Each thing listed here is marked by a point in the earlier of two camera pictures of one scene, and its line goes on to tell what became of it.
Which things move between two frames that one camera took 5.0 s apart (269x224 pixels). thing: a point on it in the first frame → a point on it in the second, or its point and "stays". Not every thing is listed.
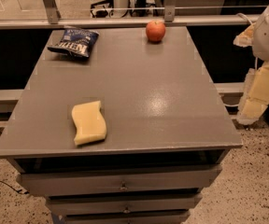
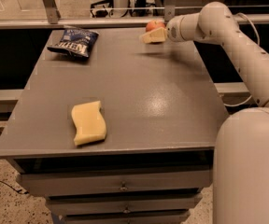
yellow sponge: [90, 122] stays
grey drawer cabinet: [167, 133] stays
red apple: [155, 31] stays
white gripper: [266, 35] → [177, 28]
